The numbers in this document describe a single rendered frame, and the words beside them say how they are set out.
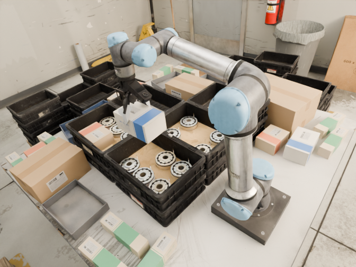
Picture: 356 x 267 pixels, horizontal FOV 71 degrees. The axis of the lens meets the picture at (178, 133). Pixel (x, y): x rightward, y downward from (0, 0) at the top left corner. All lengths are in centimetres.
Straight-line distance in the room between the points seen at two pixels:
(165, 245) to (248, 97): 68
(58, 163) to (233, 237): 92
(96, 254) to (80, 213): 28
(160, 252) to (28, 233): 151
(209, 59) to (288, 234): 79
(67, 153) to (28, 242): 106
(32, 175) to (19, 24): 310
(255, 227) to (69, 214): 87
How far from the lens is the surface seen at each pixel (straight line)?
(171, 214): 115
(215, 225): 118
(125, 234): 114
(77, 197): 142
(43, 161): 147
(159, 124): 106
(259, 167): 103
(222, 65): 83
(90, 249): 116
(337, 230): 218
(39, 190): 140
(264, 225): 116
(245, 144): 76
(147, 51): 86
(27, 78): 440
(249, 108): 67
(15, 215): 258
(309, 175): 145
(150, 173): 118
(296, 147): 145
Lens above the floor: 172
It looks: 39 degrees down
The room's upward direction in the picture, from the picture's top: 7 degrees counter-clockwise
